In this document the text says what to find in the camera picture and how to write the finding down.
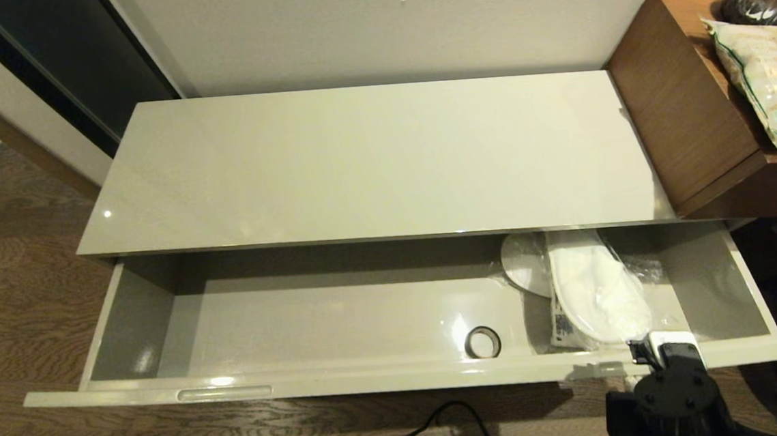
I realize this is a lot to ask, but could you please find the glossy white wide drawer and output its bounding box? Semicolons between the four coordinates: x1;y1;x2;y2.
14;210;777;419

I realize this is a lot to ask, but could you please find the white tissue pack blue label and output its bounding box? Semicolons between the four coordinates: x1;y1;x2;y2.
546;292;585;353

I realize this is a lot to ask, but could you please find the glossy white low cabinet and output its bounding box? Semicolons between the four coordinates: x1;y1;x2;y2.
66;64;678;262

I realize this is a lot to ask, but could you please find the brown wooden side table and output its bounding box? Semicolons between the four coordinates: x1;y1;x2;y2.
600;0;777;231

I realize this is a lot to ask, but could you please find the dark glass door panel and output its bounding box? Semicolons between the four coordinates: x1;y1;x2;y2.
0;0;186;166

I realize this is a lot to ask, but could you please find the green-trimmed snack bag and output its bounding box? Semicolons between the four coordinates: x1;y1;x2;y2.
701;13;777;163

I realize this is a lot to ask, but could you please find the black rubber ring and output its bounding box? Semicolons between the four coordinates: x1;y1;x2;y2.
463;324;503;362

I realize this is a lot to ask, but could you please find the black floor power cable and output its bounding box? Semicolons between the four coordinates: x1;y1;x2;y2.
380;398;500;436

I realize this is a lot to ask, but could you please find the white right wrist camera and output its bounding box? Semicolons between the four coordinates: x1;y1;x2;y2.
646;328;704;366

